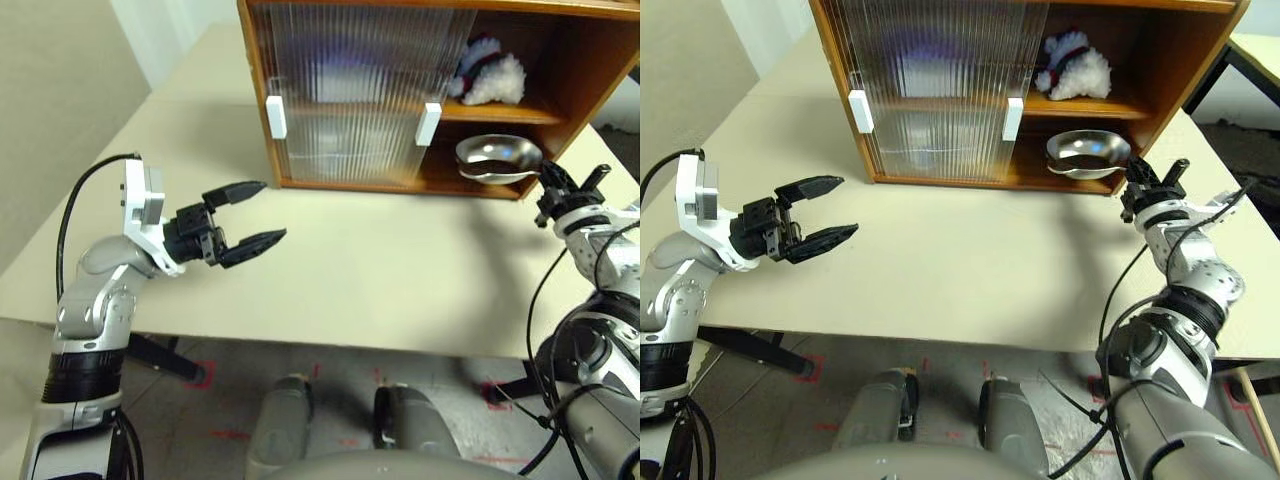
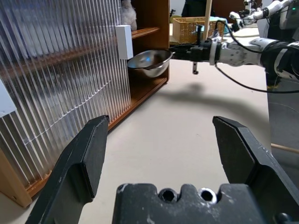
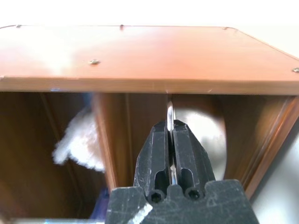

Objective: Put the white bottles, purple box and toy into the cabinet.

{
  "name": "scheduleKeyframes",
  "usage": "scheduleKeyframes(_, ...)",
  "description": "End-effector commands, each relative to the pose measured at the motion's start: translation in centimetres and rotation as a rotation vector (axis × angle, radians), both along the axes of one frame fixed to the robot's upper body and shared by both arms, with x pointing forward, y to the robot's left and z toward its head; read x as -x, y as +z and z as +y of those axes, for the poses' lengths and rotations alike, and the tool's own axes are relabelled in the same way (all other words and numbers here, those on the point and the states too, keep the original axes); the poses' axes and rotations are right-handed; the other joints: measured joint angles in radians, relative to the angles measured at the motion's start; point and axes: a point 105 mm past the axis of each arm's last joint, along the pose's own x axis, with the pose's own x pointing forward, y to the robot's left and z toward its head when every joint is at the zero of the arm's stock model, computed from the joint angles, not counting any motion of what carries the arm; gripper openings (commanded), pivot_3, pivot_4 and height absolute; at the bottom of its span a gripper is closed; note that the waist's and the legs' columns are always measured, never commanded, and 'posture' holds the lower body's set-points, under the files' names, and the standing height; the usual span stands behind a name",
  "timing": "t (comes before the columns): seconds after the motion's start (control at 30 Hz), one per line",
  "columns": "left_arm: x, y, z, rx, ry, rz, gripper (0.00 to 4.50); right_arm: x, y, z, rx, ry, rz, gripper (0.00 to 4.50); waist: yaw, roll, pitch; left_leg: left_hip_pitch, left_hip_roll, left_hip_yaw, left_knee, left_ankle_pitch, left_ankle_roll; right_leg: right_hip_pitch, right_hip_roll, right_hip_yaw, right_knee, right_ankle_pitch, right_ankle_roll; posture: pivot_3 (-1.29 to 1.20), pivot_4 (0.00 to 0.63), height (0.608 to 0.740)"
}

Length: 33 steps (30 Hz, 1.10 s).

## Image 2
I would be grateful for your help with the woven wicker basket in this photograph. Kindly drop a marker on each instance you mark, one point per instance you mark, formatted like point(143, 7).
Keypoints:
point(187, 30)

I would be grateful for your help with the light wooden pole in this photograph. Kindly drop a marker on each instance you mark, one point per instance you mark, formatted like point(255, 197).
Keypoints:
point(208, 14)

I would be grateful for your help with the brown wooden cabinet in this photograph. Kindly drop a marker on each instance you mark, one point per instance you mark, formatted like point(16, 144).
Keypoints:
point(154, 18)

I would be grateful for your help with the light blue cloth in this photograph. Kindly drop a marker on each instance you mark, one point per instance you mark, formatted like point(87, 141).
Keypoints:
point(218, 18)

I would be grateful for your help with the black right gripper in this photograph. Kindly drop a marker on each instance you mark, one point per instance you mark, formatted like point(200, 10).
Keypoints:
point(202, 51)

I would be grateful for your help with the thin light wooden stick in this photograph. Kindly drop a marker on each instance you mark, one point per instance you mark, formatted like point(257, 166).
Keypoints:
point(285, 148)

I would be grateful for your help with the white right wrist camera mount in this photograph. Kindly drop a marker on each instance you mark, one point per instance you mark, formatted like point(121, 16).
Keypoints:
point(211, 56)

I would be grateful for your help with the white red green plush toy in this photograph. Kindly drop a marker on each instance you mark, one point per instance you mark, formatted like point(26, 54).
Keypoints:
point(129, 16)

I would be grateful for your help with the ribbed translucent sliding door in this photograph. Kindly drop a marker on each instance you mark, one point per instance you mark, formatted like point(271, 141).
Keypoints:
point(46, 70)
point(122, 81)

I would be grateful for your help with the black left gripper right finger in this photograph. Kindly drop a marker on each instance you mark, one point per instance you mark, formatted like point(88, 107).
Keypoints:
point(238, 151)

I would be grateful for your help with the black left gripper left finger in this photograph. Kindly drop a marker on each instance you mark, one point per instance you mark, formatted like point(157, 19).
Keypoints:
point(77, 163)

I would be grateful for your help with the steel bowl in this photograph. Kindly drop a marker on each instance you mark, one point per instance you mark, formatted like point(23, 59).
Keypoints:
point(149, 63)

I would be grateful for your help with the black device with green light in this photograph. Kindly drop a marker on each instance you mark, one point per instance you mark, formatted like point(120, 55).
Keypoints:
point(292, 18)

